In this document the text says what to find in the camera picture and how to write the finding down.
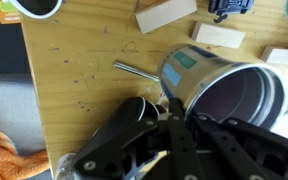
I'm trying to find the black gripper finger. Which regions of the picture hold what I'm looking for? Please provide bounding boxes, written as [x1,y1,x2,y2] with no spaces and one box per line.
[168,98,203,180]

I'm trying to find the silver metal cup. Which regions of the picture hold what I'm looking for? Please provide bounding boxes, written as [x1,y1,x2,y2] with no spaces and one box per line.
[157,44,288,129]

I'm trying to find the wooden block near cup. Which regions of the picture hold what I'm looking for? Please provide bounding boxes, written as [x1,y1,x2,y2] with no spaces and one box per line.
[191,22,245,49]

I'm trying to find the metal spoon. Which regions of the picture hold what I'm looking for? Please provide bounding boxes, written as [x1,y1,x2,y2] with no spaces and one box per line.
[113,61,159,82]

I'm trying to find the small wooden block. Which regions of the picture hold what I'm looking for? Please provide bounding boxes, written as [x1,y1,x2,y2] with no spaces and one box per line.
[260,46,288,65]

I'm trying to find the light wooden block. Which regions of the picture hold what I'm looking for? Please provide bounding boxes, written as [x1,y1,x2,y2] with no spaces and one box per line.
[135,0,197,33]

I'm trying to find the black toy car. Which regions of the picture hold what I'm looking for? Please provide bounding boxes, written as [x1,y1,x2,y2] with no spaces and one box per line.
[208,0,254,23]

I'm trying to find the orange plush octopus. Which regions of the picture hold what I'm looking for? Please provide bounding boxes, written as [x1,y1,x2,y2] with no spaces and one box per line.
[0,131,50,180]

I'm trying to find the grey fabric sofa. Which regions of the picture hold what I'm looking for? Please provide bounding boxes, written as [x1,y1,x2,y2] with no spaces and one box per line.
[0,74,50,180]

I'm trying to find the white black striped sunglasses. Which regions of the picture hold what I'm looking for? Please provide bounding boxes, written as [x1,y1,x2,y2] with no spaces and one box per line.
[8,0,63,19]

